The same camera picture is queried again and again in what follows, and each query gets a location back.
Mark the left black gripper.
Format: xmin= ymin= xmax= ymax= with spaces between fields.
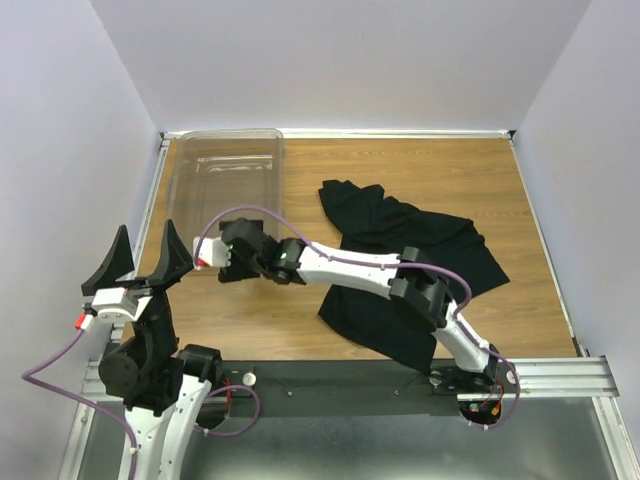
xmin=83 ymin=217 xmax=194 ymax=359

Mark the black t shirt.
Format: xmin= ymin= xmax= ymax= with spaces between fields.
xmin=318 ymin=180 xmax=509 ymax=374

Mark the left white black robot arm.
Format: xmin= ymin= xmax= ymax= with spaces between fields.
xmin=81 ymin=221 xmax=222 ymax=479

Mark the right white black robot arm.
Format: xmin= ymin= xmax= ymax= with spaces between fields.
xmin=197 ymin=218 xmax=499 ymax=393

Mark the clear plastic bin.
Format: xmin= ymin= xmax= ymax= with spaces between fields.
xmin=167 ymin=128 xmax=285 ymax=249

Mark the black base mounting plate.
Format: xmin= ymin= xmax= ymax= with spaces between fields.
xmin=223 ymin=359 xmax=515 ymax=418

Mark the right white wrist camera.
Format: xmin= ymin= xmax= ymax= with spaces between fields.
xmin=193 ymin=236 xmax=231 ymax=270

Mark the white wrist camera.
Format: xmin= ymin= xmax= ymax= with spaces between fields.
xmin=74 ymin=287 xmax=141 ymax=331
xmin=193 ymin=236 xmax=231 ymax=270

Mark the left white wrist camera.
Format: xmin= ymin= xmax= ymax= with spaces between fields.
xmin=74 ymin=287 xmax=141 ymax=331

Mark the aluminium frame rail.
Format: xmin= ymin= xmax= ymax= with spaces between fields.
xmin=82 ymin=355 xmax=622 ymax=401

